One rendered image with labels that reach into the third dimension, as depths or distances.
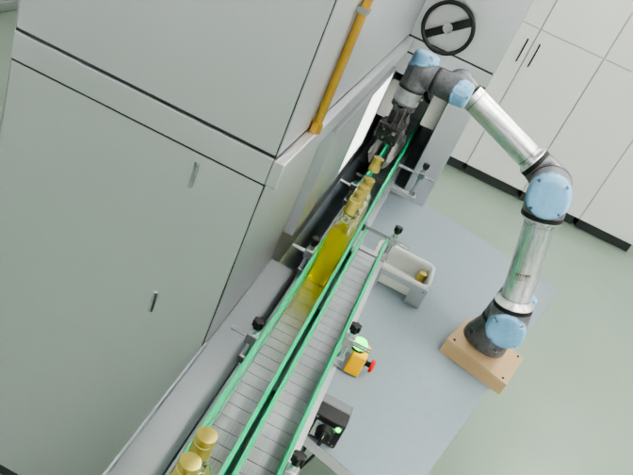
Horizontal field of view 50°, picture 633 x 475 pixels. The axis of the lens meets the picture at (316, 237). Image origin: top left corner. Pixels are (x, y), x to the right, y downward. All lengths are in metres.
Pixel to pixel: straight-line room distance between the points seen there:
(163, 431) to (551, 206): 1.14
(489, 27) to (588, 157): 3.16
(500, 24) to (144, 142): 1.74
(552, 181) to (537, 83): 3.82
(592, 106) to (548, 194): 3.87
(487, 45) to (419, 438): 1.61
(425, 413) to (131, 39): 1.24
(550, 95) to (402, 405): 4.09
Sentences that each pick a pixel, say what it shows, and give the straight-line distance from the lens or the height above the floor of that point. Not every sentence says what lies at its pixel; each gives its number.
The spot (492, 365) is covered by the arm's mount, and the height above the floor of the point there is 0.80.
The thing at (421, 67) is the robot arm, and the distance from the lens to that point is 1.90.
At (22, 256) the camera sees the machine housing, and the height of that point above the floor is 0.86.
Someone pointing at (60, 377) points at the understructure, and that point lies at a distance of 1.92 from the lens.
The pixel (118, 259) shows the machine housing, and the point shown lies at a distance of 1.61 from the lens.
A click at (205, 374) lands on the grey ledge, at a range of 1.56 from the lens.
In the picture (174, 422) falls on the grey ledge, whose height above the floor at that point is 0.88.
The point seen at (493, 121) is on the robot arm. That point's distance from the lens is 2.02.
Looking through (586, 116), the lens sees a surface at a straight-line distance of 5.76.
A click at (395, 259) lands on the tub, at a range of 2.45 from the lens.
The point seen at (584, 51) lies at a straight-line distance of 5.65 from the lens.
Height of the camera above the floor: 1.95
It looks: 30 degrees down
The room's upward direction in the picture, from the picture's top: 24 degrees clockwise
